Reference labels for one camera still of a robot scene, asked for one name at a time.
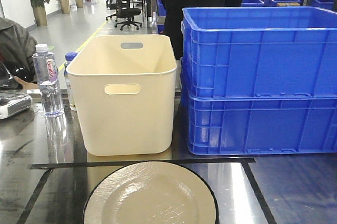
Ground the potted plant near left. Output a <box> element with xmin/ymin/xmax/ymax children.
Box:
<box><xmin>30</xmin><ymin>0</ymin><xmax>50</xmax><ymax>26</ymax></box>

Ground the black office chair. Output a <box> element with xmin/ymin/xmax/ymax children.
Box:
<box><xmin>105</xmin><ymin>0</ymin><xmax>142</xmax><ymax>30</ymax></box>

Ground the beige glossy plate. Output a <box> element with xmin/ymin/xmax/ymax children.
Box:
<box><xmin>83</xmin><ymin>161</ymin><xmax>219</xmax><ymax>223</ymax></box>

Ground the white handheld device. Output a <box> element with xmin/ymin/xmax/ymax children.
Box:
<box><xmin>1</xmin><ymin>91</ymin><xmax>32</xmax><ymax>119</ymax></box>

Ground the lower blue plastic crate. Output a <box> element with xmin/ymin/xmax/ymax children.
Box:
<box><xmin>180</xmin><ymin>58</ymin><xmax>337</xmax><ymax>156</ymax></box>

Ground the blue capped bottle behind tub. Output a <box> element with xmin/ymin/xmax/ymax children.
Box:
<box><xmin>64</xmin><ymin>52</ymin><xmax>77</xmax><ymax>111</ymax></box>

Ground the clear water bottle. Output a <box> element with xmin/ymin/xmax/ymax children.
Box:
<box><xmin>32</xmin><ymin>44</ymin><xmax>64</xmax><ymax>117</ymax></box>

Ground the person in grey jacket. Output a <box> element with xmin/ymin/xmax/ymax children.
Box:
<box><xmin>1</xmin><ymin>17</ymin><xmax>38</xmax><ymax>89</ymax></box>

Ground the cream plastic storage tub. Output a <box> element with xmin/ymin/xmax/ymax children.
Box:
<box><xmin>67</xmin><ymin>34</ymin><xmax>177</xmax><ymax>156</ymax></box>

